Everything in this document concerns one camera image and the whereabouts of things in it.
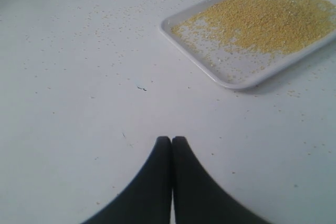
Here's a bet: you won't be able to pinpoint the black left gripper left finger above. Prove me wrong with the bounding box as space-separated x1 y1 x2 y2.
85 136 172 224

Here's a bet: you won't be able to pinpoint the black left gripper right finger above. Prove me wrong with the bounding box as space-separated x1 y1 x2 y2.
172 136 265 223

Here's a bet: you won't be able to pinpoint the yellow fine sifted grains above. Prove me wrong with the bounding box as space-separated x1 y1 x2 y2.
185 0 335 55

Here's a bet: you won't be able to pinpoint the white rectangular plastic tray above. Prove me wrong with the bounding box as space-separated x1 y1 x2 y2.
160 0 335 90

